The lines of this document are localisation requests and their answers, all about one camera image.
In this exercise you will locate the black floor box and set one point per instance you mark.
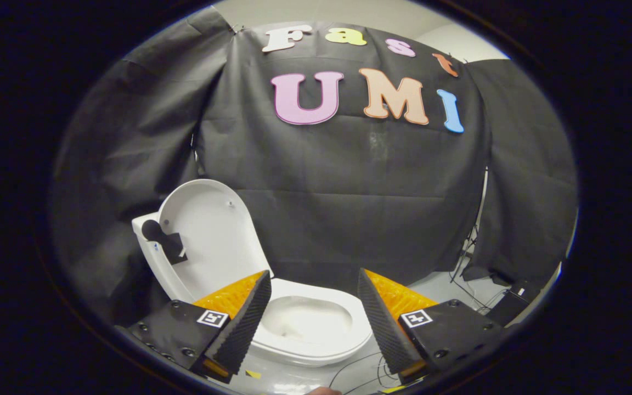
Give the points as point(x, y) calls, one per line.
point(505, 312)

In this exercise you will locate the small yellow black tape piece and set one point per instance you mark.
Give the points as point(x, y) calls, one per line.
point(253, 374)

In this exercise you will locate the black backdrop cloth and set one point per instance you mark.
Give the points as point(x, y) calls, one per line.
point(349, 181)

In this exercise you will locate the white toilet lid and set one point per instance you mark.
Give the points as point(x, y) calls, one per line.
point(212, 241)

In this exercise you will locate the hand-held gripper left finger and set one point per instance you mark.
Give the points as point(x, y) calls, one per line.
point(243, 323)

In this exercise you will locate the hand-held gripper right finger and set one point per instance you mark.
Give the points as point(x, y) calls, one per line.
point(383, 323)

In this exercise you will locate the thin metal light stand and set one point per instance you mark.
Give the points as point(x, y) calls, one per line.
point(480, 208)

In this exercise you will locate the white toilet seat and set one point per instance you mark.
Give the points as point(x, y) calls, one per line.
point(321, 287)

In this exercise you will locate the white ceramic toilet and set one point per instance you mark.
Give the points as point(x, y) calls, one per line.
point(305, 323)

